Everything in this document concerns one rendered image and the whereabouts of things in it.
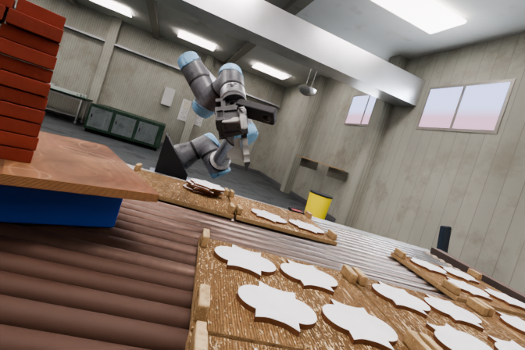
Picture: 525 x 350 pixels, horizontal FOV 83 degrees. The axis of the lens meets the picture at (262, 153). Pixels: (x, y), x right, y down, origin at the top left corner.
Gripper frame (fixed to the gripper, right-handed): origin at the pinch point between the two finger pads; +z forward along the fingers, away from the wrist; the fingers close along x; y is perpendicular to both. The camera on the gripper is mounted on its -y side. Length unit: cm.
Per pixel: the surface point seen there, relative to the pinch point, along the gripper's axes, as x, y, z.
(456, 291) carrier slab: -47, -62, 27
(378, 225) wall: -455, -241, -190
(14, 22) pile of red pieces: 32.8, 36.1, -4.2
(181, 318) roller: 4.2, 13.4, 36.0
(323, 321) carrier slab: -5.5, -9.5, 37.4
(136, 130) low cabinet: -566, 302, -639
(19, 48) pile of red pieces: 29.3, 36.4, -2.1
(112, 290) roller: 4.9, 24.4, 30.6
